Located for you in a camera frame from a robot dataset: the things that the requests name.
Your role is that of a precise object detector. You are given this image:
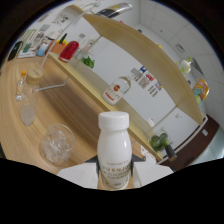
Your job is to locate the large white milk bottle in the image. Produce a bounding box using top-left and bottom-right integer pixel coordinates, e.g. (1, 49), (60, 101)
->
(96, 111), (133, 190)

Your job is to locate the glass bottle wooden lid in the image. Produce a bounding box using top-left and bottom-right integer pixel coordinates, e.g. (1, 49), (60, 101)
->
(19, 68), (44, 127)

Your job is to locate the blue and white cup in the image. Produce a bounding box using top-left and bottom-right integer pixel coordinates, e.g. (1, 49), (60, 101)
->
(36, 43), (49, 57)

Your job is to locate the green cup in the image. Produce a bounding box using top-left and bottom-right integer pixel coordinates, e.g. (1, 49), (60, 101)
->
(22, 41), (33, 54)

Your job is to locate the clear glass with ice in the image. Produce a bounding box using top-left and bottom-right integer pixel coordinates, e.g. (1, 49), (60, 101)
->
(38, 123), (76, 167)

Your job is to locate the brown door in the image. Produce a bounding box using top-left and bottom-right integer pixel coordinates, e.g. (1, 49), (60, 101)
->
(159, 114), (221, 173)

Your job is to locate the clear bottle red label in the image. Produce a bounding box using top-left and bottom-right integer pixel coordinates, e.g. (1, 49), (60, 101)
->
(101, 76), (132, 106)

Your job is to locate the yellow snack bag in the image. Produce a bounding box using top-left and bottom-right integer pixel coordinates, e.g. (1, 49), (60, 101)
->
(192, 78), (211, 108)

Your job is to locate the clear bottle green cap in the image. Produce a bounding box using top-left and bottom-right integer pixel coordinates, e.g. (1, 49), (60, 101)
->
(177, 56), (194, 75)

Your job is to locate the green potted plant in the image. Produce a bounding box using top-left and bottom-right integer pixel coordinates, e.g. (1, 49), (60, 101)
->
(80, 55), (96, 70)

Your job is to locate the red liquid bottle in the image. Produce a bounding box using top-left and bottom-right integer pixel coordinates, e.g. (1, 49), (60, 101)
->
(58, 40), (80, 64)

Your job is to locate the orange storage basket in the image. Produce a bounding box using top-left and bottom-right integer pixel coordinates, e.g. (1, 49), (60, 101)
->
(49, 39), (68, 55)

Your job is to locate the black handbag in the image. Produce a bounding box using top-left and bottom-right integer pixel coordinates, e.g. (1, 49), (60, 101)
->
(7, 40), (24, 62)

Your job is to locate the black and silver bag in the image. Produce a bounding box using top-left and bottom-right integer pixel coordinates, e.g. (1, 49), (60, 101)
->
(95, 2), (134, 18)

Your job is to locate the black handled muddler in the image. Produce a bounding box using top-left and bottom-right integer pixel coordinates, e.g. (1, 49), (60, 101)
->
(165, 143), (178, 159)

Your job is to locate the white frame wooden shelf rack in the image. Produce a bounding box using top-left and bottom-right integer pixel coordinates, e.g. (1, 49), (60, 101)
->
(39, 3), (209, 164)

